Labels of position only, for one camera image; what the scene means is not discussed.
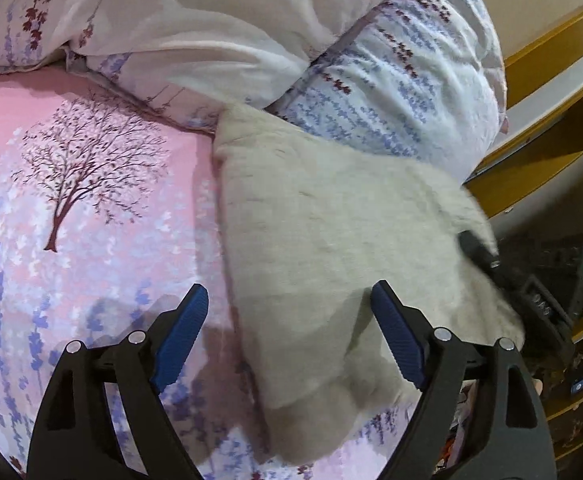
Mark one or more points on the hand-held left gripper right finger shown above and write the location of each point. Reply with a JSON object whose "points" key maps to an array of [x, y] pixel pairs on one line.
{"points": [[396, 330]]}

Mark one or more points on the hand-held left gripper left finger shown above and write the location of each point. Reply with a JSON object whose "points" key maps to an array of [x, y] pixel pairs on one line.
{"points": [[181, 340]]}

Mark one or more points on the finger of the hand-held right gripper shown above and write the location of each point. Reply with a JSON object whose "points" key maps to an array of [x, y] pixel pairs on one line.
{"points": [[476, 247]]}

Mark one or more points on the white fluffy blanket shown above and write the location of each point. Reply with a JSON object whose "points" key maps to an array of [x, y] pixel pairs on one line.
{"points": [[321, 235]]}

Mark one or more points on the black device with green light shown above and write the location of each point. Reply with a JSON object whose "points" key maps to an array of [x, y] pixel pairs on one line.
{"points": [[571, 260]]}

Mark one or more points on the pink floral bedsheet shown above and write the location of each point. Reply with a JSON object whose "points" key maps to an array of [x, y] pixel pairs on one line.
{"points": [[96, 285]]}

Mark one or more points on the lavender tree print pillow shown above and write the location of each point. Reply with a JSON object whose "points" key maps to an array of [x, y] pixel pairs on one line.
{"points": [[411, 85]]}

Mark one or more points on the yellow wooden cabinet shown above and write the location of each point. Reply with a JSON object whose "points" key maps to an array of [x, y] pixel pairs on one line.
{"points": [[546, 50]]}

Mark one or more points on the pale pink floral pillow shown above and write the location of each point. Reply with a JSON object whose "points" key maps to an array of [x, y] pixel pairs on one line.
{"points": [[196, 25]]}

